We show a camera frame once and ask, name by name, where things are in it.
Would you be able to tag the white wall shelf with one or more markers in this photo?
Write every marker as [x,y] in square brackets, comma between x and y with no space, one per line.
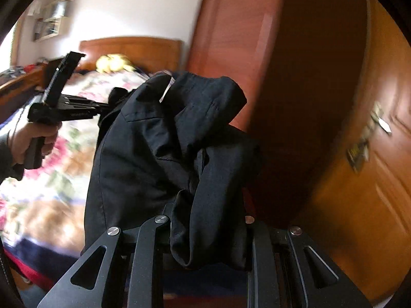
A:
[51,18]

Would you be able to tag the yellow plush toy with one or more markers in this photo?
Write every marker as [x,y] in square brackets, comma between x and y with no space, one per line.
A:
[113,63]

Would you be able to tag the black trench coat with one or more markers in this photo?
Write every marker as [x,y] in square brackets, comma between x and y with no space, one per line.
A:
[170,143]

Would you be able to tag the wooden door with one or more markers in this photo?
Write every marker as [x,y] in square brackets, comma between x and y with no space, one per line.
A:
[359,212]

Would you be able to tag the person's left hand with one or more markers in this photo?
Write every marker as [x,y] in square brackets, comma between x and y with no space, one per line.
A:
[20,139]

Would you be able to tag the navy bed sheet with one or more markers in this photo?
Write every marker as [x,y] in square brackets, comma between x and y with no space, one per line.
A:
[42,264]

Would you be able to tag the wooden desk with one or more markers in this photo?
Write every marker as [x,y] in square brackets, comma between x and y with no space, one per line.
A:
[17,92]

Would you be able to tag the wooden headboard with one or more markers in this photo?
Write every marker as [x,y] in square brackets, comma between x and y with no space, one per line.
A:
[152,54]

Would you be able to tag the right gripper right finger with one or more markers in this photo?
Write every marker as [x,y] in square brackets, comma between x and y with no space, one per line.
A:
[286,269]

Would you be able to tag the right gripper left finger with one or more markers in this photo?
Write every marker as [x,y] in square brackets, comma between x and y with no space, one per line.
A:
[122,268]

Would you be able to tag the floral blanket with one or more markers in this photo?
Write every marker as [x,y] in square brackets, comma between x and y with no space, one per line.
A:
[46,206]

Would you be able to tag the brass door handle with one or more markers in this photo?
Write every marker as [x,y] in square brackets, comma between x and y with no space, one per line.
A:
[359,153]

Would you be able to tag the wooden louvered wardrobe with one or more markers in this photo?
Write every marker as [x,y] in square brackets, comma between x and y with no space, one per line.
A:
[298,63]

